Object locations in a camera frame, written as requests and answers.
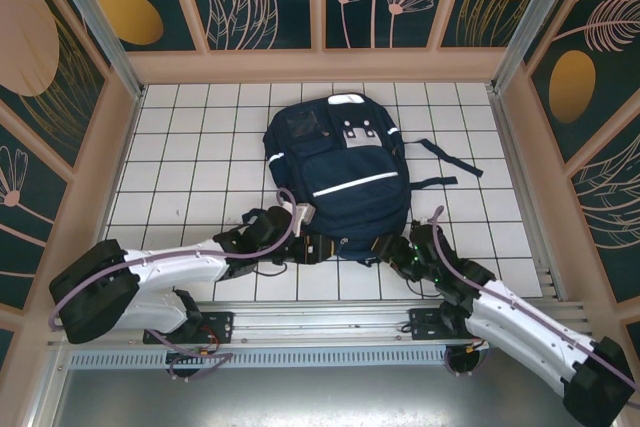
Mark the navy blue backpack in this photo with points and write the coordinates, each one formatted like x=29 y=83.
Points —
x=345 y=172

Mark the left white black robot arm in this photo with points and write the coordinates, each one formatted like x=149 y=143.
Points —
x=175 y=267

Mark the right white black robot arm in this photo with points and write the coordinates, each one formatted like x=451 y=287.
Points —
x=525 y=332

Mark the grey metal sheet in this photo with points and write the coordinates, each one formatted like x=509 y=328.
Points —
x=320 y=397

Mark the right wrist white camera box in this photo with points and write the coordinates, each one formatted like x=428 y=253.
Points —
x=422 y=222

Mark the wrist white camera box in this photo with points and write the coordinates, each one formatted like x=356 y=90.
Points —
x=422 y=222
x=305 y=217

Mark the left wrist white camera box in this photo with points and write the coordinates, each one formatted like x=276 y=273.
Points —
x=305 y=217

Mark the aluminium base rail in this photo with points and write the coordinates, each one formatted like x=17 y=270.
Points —
x=320 y=319

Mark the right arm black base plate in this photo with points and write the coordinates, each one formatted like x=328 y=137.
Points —
x=425 y=324

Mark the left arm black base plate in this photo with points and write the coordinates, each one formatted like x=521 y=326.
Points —
x=215 y=327

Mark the aluminium side rail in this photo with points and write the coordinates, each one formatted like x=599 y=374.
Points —
x=515 y=157

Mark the right aluminium corner post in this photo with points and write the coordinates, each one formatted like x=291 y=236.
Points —
x=535 y=17

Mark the aluminium corner post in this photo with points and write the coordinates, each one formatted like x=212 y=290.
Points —
x=100 y=32
x=535 y=17

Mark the left aluminium corner post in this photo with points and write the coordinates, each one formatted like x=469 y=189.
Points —
x=100 y=32

